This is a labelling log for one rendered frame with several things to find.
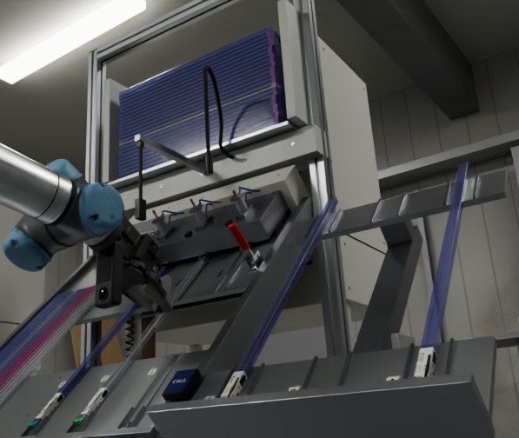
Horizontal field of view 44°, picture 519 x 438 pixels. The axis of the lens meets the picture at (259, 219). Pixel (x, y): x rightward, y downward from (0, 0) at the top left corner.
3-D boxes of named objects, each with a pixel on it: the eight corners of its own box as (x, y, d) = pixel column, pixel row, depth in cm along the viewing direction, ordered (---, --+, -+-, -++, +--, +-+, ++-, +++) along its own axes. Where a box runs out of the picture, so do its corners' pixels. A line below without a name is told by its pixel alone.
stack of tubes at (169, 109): (280, 123, 147) (272, 24, 156) (117, 180, 173) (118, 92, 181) (306, 142, 157) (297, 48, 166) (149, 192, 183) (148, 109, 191)
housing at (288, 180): (309, 233, 144) (283, 179, 140) (146, 272, 169) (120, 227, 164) (319, 215, 151) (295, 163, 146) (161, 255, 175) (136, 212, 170)
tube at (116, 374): (83, 428, 101) (79, 422, 101) (76, 428, 102) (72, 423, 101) (210, 255, 142) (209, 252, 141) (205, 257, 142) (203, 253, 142)
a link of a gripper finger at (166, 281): (189, 290, 127) (161, 260, 123) (179, 313, 123) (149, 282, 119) (177, 294, 129) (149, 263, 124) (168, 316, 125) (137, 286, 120)
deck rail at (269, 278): (185, 468, 89) (164, 436, 87) (174, 468, 90) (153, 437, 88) (320, 218, 146) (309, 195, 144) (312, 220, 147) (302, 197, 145)
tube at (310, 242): (220, 431, 66) (216, 423, 66) (209, 432, 67) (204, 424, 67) (338, 202, 107) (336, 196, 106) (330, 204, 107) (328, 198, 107)
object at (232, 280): (264, 305, 121) (253, 283, 119) (33, 348, 154) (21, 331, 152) (312, 219, 147) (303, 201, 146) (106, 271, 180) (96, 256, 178)
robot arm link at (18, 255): (27, 231, 94) (64, 182, 102) (-11, 248, 101) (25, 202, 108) (65, 266, 98) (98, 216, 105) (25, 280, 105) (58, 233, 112)
